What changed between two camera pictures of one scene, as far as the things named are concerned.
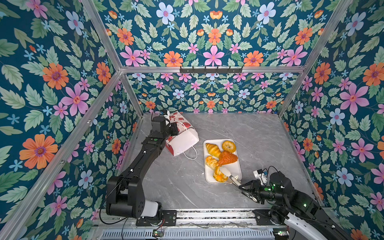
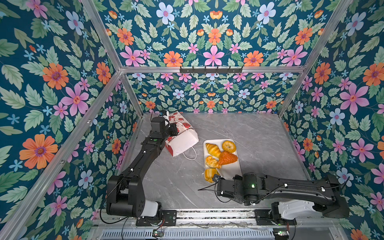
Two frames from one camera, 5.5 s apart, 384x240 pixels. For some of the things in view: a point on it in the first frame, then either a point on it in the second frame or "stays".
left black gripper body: x=171 y=129 stays
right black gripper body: x=261 y=192 to x=236 y=179
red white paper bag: x=187 y=136 stays
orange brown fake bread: x=226 y=157 stays
